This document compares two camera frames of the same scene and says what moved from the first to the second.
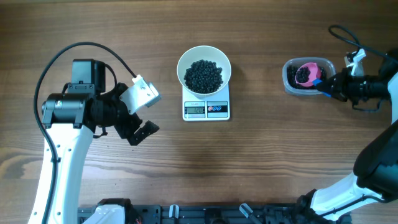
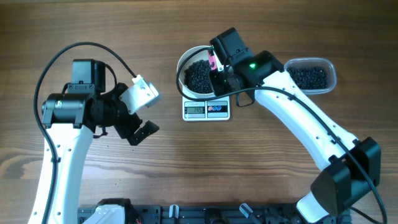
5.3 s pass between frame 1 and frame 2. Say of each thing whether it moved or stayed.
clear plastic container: stayed
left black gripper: stayed
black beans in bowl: stayed
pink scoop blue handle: moved
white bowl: stayed
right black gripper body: moved
